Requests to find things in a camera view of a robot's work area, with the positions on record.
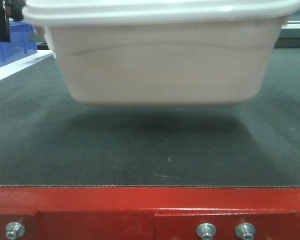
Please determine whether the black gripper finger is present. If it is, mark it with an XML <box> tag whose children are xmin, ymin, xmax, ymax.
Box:
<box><xmin>0</xmin><ymin>0</ymin><xmax>11</xmax><ymax>42</ymax></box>

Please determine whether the white bin lid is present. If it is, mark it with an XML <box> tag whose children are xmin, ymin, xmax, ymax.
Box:
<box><xmin>22</xmin><ymin>0</ymin><xmax>300</xmax><ymax>26</ymax></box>

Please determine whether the white plastic bin body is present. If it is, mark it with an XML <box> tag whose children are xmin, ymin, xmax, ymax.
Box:
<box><xmin>39</xmin><ymin>16</ymin><xmax>287</xmax><ymax>106</ymax></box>

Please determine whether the blue bin at left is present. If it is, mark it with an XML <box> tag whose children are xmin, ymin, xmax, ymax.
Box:
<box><xmin>0</xmin><ymin>21</ymin><xmax>38</xmax><ymax>67</ymax></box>

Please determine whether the black rubber mat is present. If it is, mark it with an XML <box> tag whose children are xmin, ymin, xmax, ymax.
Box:
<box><xmin>0</xmin><ymin>48</ymin><xmax>300</xmax><ymax>188</ymax></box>

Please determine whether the left silver bolt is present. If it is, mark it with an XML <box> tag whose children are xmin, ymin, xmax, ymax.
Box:
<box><xmin>5</xmin><ymin>222</ymin><xmax>26</xmax><ymax>240</ymax></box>

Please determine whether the silver bolt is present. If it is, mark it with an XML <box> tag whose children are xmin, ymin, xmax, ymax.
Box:
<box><xmin>5</xmin><ymin>222</ymin><xmax>26</xmax><ymax>240</ymax></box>
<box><xmin>196</xmin><ymin>223</ymin><xmax>217</xmax><ymax>240</ymax></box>
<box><xmin>235</xmin><ymin>223</ymin><xmax>256</xmax><ymax>240</ymax></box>

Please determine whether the middle silver bolt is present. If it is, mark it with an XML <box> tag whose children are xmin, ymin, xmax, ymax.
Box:
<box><xmin>196</xmin><ymin>223</ymin><xmax>217</xmax><ymax>240</ymax></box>

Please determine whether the right silver bolt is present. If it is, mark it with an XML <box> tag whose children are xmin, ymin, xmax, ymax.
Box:
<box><xmin>235</xmin><ymin>223</ymin><xmax>256</xmax><ymax>240</ymax></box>

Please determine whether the red metal cart frame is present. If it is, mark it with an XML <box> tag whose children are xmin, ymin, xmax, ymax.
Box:
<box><xmin>0</xmin><ymin>187</ymin><xmax>300</xmax><ymax>240</ymax></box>

